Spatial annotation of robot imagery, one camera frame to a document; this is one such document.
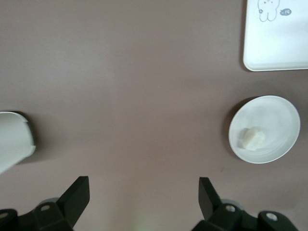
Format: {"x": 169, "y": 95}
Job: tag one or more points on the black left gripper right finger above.
{"x": 207, "y": 199}

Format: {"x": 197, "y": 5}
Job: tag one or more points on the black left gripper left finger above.
{"x": 73, "y": 199}

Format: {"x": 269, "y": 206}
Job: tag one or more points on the white steamed bun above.
{"x": 251, "y": 139}

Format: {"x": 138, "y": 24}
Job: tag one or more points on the white round plate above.
{"x": 276, "y": 113}

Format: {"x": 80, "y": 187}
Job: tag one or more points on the white rounded housing with dark edge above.
{"x": 14, "y": 134}

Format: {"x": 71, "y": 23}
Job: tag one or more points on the cream rectangular rabbit print tray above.
{"x": 276, "y": 43}

